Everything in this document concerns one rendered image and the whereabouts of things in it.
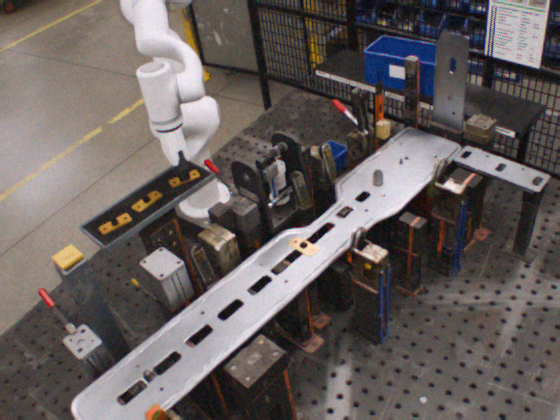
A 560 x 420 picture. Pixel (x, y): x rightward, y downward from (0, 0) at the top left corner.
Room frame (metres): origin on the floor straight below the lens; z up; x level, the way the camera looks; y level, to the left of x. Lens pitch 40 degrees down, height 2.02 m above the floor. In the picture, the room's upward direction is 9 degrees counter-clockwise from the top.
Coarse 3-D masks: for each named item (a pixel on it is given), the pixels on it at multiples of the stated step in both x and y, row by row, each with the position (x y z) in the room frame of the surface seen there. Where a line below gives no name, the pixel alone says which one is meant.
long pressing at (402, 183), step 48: (384, 144) 1.47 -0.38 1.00; (432, 144) 1.43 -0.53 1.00; (336, 192) 1.27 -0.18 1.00; (384, 192) 1.23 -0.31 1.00; (288, 240) 1.09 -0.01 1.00; (336, 240) 1.06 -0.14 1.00; (240, 288) 0.94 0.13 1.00; (288, 288) 0.92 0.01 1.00; (240, 336) 0.79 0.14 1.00; (96, 384) 0.71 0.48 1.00; (192, 384) 0.68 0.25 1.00
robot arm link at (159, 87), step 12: (144, 72) 1.21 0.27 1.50; (156, 72) 1.20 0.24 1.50; (168, 72) 1.22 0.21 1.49; (144, 84) 1.20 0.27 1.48; (156, 84) 1.19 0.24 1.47; (168, 84) 1.20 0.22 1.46; (144, 96) 1.21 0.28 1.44; (156, 96) 1.19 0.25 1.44; (168, 96) 1.20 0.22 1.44; (156, 108) 1.19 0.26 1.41; (168, 108) 1.20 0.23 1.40; (180, 108) 1.23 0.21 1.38; (156, 120) 1.20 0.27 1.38; (168, 120) 1.19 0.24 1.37
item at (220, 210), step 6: (216, 204) 1.18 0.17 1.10; (222, 204) 1.17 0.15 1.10; (210, 210) 1.16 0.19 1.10; (216, 210) 1.15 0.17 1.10; (222, 210) 1.14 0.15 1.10; (228, 210) 1.15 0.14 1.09; (210, 216) 1.15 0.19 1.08; (216, 216) 1.13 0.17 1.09; (222, 216) 1.13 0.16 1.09; (228, 216) 1.15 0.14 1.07; (216, 222) 1.14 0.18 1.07; (222, 222) 1.13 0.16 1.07; (228, 222) 1.14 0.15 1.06; (234, 222) 1.16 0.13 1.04; (228, 228) 1.14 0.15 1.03
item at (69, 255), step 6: (72, 246) 1.03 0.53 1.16; (60, 252) 1.01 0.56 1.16; (66, 252) 1.01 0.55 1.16; (72, 252) 1.00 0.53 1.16; (78, 252) 1.00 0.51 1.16; (54, 258) 0.99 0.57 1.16; (60, 258) 0.99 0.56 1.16; (66, 258) 0.98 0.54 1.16; (72, 258) 0.98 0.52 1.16; (78, 258) 0.98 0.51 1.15; (60, 264) 0.97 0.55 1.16; (66, 264) 0.96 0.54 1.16
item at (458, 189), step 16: (448, 192) 1.14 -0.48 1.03; (464, 192) 1.14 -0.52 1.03; (432, 208) 1.18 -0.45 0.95; (448, 208) 1.15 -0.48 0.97; (464, 208) 1.14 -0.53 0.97; (448, 224) 1.14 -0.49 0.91; (464, 224) 1.14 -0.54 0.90; (432, 240) 1.17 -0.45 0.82; (448, 240) 1.15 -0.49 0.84; (432, 256) 1.17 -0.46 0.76; (448, 256) 1.13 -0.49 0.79; (448, 272) 1.12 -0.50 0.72
